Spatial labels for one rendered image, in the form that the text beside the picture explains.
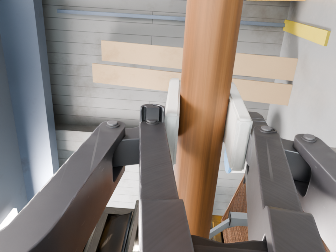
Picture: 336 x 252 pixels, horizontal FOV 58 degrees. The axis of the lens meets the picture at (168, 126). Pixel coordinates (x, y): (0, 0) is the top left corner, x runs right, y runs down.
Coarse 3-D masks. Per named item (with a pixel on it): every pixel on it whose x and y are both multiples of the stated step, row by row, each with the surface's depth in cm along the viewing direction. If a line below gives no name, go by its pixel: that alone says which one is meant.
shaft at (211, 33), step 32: (192, 0) 16; (224, 0) 15; (192, 32) 16; (224, 32) 16; (192, 64) 17; (224, 64) 16; (192, 96) 17; (224, 96) 17; (192, 128) 18; (224, 128) 19; (192, 160) 19; (192, 192) 20; (192, 224) 21
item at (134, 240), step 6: (138, 204) 199; (138, 210) 194; (138, 216) 189; (138, 222) 185; (138, 228) 183; (132, 234) 175; (138, 234) 182; (132, 240) 171; (138, 240) 181; (132, 246) 167; (138, 246) 179
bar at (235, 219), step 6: (228, 216) 131; (234, 216) 127; (240, 216) 127; (246, 216) 127; (222, 222) 131; (228, 222) 128; (234, 222) 127; (240, 222) 127; (246, 222) 127; (216, 228) 131; (222, 228) 130; (210, 234) 132; (216, 234) 132
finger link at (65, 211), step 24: (96, 144) 12; (72, 168) 11; (96, 168) 11; (120, 168) 14; (48, 192) 9; (72, 192) 9; (96, 192) 11; (24, 216) 8; (48, 216) 8; (72, 216) 9; (96, 216) 11; (0, 240) 8; (24, 240) 8; (48, 240) 8; (72, 240) 9
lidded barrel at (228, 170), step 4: (224, 156) 380; (224, 160) 377; (224, 164) 375; (228, 164) 349; (228, 168) 347; (244, 168) 343; (228, 172) 350; (232, 172) 352; (236, 172) 352; (240, 172) 351; (244, 172) 351
